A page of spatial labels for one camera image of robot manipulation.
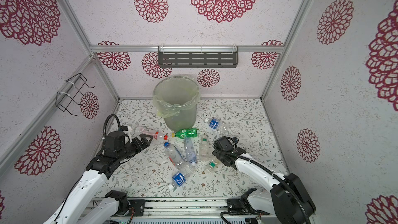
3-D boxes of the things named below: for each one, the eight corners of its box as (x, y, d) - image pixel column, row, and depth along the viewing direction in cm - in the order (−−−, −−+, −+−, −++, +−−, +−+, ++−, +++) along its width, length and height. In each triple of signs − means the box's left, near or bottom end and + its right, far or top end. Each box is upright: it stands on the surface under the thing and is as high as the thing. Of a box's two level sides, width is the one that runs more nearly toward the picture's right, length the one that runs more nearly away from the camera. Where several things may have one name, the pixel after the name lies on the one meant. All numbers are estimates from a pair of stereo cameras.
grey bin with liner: (160, 135, 102) (149, 106, 80) (165, 106, 119) (158, 75, 97) (199, 135, 102) (199, 106, 80) (199, 106, 119) (199, 75, 97)
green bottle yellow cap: (173, 143, 98) (172, 139, 94) (172, 135, 102) (170, 131, 97) (198, 137, 101) (198, 132, 97) (195, 129, 105) (195, 124, 100)
